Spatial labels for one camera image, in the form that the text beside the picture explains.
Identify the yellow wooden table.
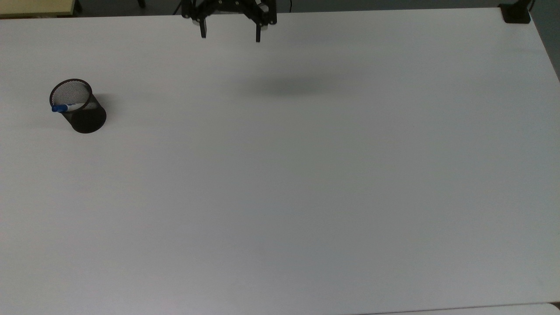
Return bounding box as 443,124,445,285
0,0,77,19

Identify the blue and white marker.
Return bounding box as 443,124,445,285
51,102,86,113

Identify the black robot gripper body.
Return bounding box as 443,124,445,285
181,0,278,27

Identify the black mesh pen cup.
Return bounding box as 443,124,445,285
49,79,107,134

